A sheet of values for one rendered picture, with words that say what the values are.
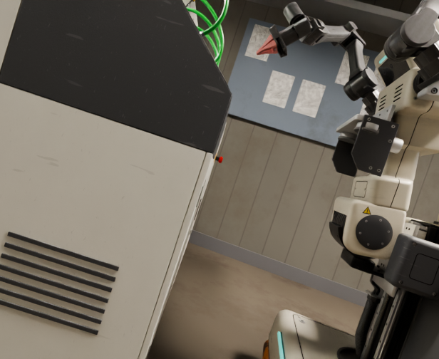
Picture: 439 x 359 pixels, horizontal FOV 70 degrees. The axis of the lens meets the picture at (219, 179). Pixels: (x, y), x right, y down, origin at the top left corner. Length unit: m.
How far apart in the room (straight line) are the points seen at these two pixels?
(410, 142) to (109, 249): 0.92
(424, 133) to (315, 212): 1.94
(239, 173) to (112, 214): 2.15
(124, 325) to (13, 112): 0.62
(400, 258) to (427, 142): 0.37
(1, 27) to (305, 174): 2.46
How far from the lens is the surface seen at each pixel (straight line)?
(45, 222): 0.94
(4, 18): 1.04
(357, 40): 1.68
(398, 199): 1.06
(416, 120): 1.13
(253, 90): 3.00
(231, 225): 2.95
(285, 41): 1.25
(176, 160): 0.82
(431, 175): 3.25
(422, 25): 0.99
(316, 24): 1.31
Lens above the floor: 0.76
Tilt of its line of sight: 2 degrees down
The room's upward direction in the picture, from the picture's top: 18 degrees clockwise
